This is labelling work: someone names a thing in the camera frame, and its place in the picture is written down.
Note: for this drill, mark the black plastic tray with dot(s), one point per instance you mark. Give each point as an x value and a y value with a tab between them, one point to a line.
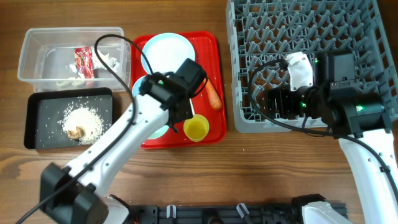
45	109

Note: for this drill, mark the white tissue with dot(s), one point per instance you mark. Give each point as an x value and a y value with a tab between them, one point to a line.
96	64

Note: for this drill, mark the clear plastic waste bin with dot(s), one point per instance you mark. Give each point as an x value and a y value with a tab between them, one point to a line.
47	53

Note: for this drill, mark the red snack wrapper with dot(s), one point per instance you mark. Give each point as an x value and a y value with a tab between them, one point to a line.
84	63

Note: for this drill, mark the light blue plate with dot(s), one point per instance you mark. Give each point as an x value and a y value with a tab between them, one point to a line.
166	52

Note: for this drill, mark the light green bowl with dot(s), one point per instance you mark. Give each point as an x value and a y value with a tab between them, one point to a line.
159	133

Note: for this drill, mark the orange carrot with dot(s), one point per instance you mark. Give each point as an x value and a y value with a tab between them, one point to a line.
214	99

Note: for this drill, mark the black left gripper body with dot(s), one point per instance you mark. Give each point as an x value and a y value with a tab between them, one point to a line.
186	113

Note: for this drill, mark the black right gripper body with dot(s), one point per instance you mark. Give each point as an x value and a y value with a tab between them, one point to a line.
277	103

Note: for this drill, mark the grey dishwasher rack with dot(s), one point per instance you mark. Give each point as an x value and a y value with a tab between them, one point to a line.
260	31

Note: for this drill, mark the light blue bowl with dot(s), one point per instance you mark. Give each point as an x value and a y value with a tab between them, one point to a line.
137	85

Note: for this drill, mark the yellow plastic cup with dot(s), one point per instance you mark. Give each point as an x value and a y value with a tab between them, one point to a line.
196	128

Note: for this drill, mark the brown food scrap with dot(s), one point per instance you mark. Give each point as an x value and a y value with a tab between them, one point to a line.
76	134

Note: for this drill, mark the white rice pile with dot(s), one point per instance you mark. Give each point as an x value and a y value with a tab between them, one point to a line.
86	118

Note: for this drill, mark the red serving tray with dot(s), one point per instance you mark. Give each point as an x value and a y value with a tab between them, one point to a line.
207	55

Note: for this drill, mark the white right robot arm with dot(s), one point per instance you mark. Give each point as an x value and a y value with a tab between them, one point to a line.
362	126

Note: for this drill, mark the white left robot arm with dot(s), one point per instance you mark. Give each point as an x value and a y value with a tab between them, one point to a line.
77	192

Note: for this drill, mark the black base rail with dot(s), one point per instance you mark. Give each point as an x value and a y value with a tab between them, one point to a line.
270	213

